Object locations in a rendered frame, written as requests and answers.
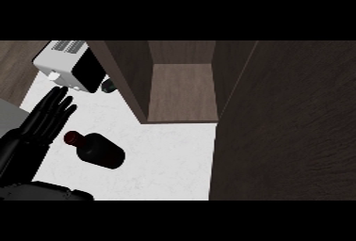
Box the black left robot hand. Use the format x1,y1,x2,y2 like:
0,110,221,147
0,86,79,187

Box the dark brown cabinet door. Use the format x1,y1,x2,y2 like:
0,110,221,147
208,40,356,201

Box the dark green round object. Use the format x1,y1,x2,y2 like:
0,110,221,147
100,77,119,94

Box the white toaster appliance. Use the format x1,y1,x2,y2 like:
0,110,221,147
31,40,107,94

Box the dark red wine bottle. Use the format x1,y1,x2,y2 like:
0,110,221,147
62,130,127,170

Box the brown wooden cabinet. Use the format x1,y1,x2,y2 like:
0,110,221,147
84,40,258,124

